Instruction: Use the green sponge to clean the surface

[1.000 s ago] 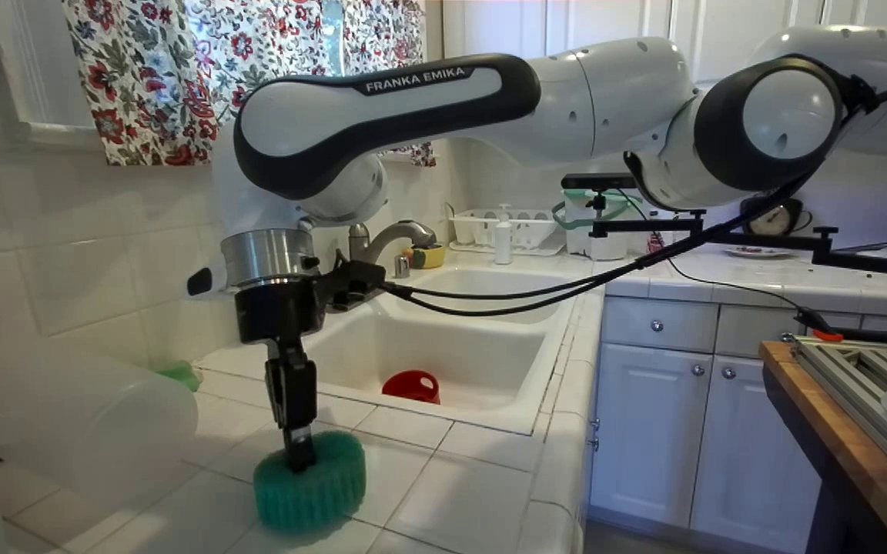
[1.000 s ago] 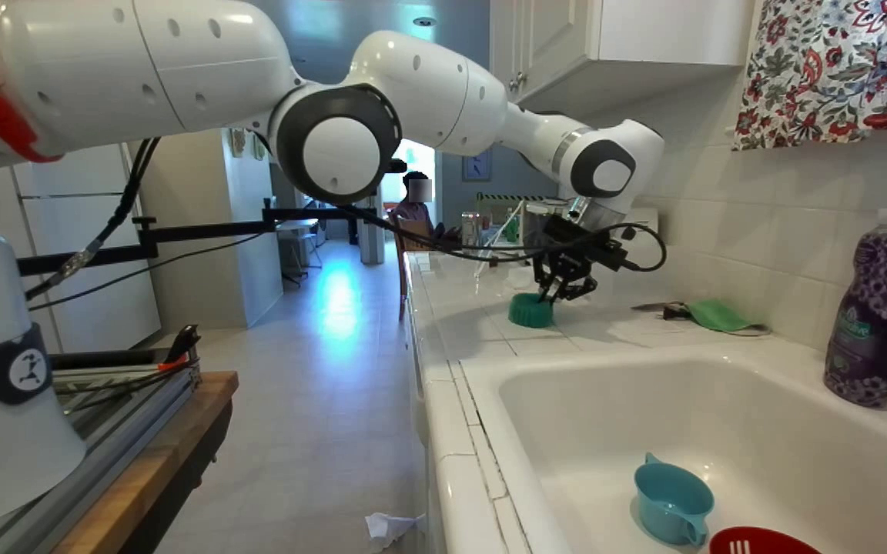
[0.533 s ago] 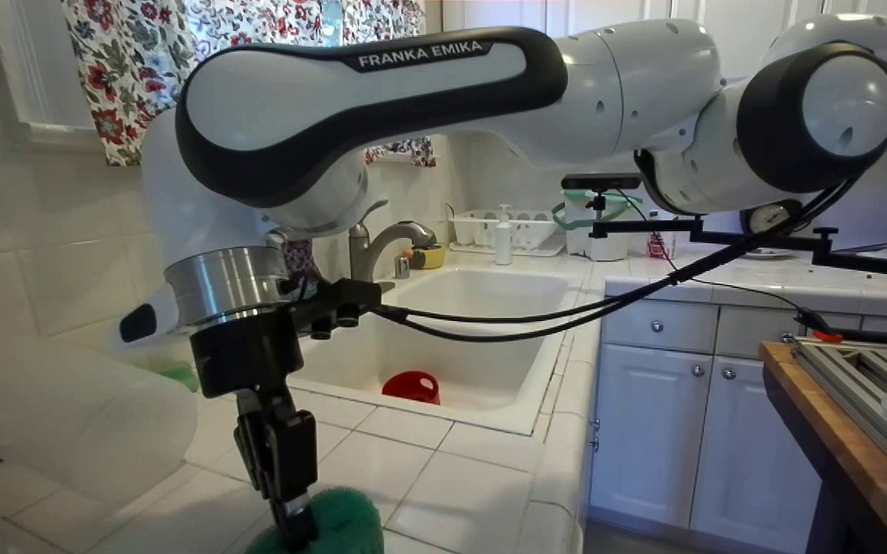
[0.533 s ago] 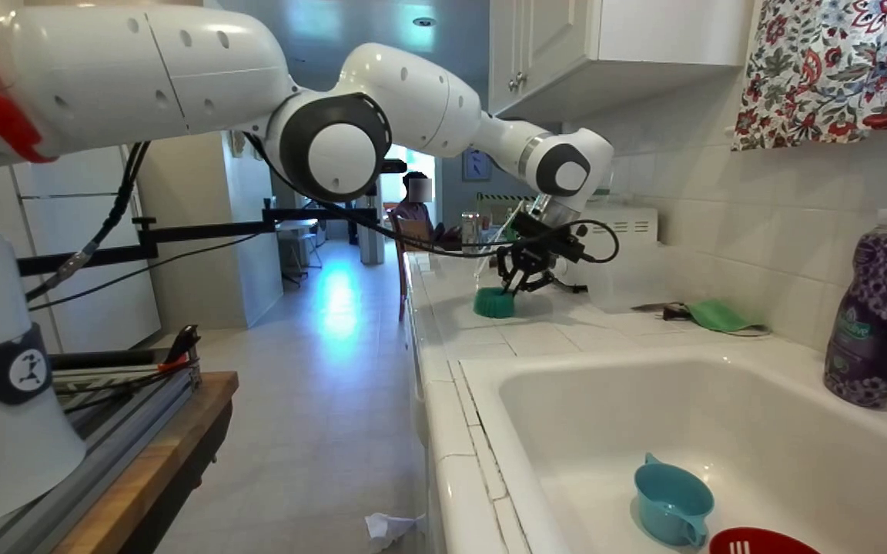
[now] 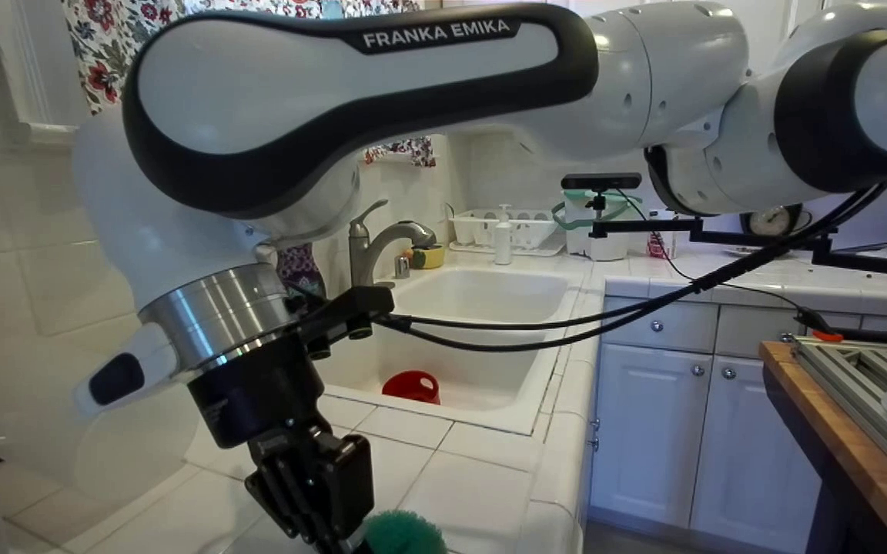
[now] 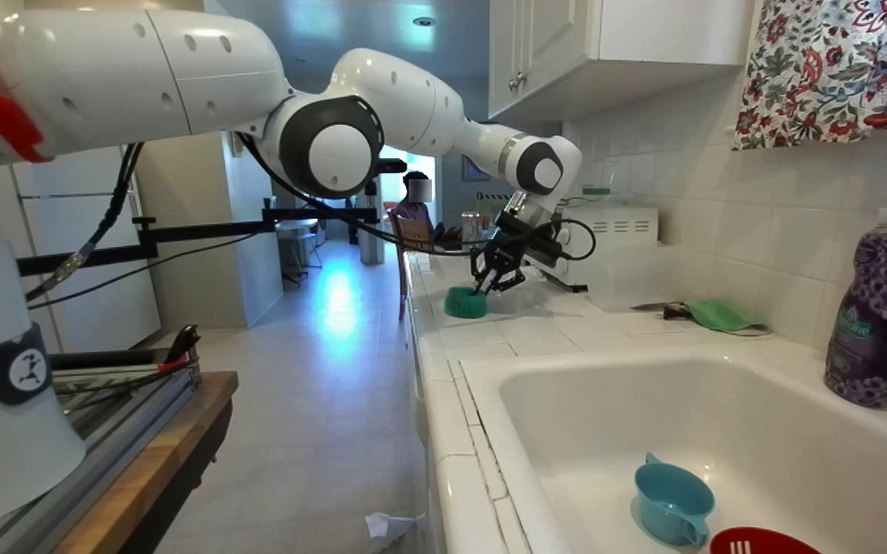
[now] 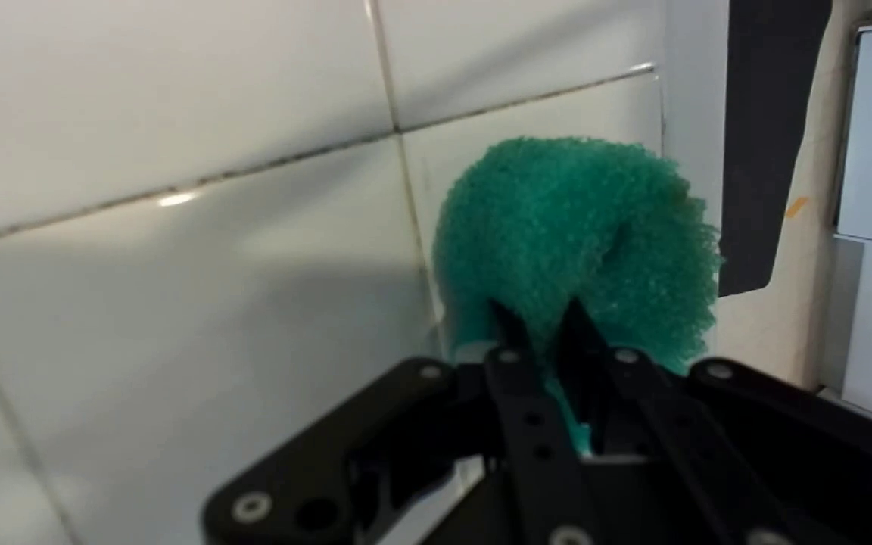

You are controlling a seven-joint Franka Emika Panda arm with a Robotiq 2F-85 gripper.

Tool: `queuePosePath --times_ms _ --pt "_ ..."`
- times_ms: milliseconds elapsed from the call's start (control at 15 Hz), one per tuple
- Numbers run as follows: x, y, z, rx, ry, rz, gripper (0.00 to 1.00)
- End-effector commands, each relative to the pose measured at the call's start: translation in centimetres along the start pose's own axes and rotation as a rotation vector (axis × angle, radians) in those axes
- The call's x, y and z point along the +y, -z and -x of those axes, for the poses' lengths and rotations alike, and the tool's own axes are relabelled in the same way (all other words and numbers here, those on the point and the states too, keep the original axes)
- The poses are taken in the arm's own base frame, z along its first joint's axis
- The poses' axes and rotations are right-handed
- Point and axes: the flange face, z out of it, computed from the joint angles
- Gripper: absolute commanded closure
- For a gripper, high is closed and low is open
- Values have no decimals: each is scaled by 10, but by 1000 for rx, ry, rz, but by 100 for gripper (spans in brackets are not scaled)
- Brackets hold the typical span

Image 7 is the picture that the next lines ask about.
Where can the round green sponge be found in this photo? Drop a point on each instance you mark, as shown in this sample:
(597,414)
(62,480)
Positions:
(578,221)

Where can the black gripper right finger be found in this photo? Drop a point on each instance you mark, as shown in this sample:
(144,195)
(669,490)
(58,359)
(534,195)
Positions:
(718,456)

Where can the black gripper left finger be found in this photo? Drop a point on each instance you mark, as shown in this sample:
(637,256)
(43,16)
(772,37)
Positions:
(529,444)

